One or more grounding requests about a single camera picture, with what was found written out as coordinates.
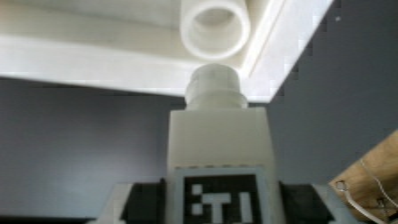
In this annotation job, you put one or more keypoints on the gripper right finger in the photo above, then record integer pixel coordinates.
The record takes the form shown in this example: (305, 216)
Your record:
(311, 207)

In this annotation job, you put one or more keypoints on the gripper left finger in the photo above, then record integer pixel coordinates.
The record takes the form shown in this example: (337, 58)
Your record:
(135, 204)

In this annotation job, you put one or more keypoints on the white table leg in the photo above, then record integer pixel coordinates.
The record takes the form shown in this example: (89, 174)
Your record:
(222, 185)

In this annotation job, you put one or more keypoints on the white square tabletop part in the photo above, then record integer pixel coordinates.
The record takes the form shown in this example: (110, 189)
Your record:
(128, 44)

